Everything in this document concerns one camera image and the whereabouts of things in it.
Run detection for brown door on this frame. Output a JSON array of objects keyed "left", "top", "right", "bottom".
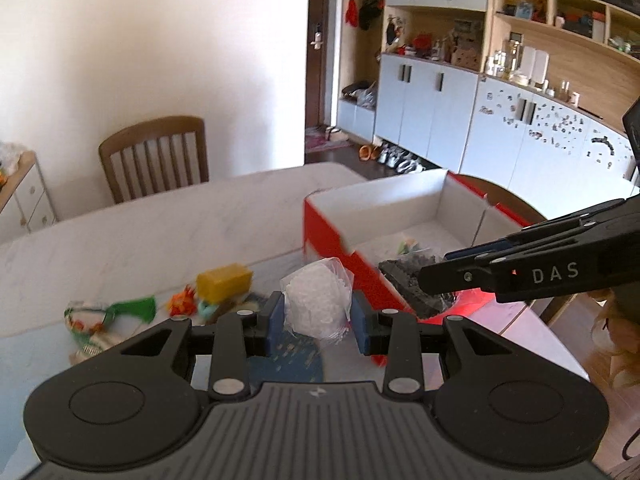
[{"left": 304, "top": 0, "right": 346, "bottom": 167}]

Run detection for pink doormat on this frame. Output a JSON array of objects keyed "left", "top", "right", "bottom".
[{"left": 304, "top": 127, "right": 354, "bottom": 154}]

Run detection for white canisters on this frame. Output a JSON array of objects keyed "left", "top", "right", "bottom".
[{"left": 519, "top": 46, "right": 551, "bottom": 87}]

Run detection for black textured object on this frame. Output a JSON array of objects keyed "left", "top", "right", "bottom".
[{"left": 378, "top": 254, "right": 457, "bottom": 319}]

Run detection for red and white cardboard box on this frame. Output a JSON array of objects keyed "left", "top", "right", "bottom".
[{"left": 302, "top": 167, "right": 548, "bottom": 367}]

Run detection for black hanging bag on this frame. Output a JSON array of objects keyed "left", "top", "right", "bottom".
[{"left": 358, "top": 0, "right": 385, "bottom": 31}]

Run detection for clear bag of white beads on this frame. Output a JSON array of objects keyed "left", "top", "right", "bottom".
[{"left": 280, "top": 257, "right": 355, "bottom": 347}]

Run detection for round-back wooden chair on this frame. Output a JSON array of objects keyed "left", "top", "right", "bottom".
[{"left": 457, "top": 174, "right": 577, "bottom": 327}]

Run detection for wooden slat-back chair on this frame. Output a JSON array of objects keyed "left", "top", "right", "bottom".
[{"left": 98, "top": 116, "right": 210, "bottom": 205}]

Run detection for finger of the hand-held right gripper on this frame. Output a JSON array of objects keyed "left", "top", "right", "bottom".
[
  {"left": 444, "top": 197, "right": 640, "bottom": 262},
  {"left": 418, "top": 255, "right": 501, "bottom": 296}
]

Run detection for orange toy figure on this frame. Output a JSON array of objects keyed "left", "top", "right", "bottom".
[{"left": 167, "top": 285, "right": 197, "bottom": 317}]

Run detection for green tasselled face sachet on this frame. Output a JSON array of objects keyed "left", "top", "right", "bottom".
[{"left": 64, "top": 296, "right": 159, "bottom": 362}]

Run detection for yellow block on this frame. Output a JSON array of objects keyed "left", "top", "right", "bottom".
[{"left": 196, "top": 266, "right": 254, "bottom": 304}]

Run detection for row of shoes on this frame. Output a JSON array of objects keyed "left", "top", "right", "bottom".
[{"left": 357, "top": 142, "right": 427, "bottom": 174}]

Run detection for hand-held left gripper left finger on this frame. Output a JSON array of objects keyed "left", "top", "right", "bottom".
[{"left": 102, "top": 291, "right": 287, "bottom": 402}]

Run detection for large white wall cabinet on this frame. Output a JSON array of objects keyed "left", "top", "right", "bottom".
[{"left": 336, "top": 0, "right": 640, "bottom": 211}]

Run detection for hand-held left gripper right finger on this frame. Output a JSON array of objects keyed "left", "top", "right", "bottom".
[{"left": 350, "top": 290, "right": 531, "bottom": 399}]

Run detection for white wooden-top sideboard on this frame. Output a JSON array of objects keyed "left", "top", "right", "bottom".
[{"left": 0, "top": 150, "right": 57, "bottom": 246}]

